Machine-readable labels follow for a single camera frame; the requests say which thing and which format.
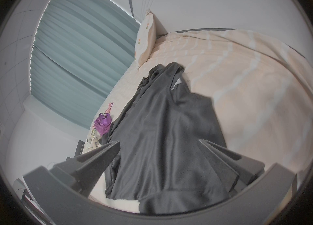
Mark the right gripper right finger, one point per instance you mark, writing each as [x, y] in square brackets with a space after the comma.
[220, 167]

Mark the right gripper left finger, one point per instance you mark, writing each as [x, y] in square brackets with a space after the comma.
[97, 165]

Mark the black T-shirt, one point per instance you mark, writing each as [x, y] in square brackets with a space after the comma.
[166, 133]

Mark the bed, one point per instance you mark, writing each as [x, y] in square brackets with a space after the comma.
[244, 84]

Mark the dark chest of drawers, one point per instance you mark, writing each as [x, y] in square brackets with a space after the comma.
[80, 148]

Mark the white printed pyjama top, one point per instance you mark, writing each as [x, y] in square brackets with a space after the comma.
[93, 141]

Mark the purple satin garment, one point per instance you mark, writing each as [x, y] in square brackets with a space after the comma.
[102, 122]

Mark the pink garment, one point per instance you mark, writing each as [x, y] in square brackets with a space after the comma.
[110, 108]

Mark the blue-green curtain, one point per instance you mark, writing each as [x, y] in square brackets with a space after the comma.
[80, 60]

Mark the white printed pillow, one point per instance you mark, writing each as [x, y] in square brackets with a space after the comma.
[145, 38]

